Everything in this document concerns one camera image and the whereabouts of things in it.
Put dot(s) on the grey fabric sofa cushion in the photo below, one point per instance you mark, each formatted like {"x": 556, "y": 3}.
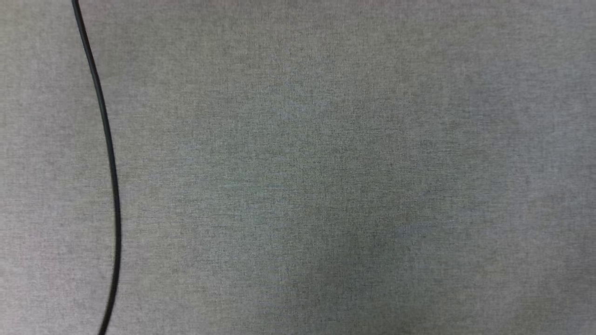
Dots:
{"x": 326, "y": 177}

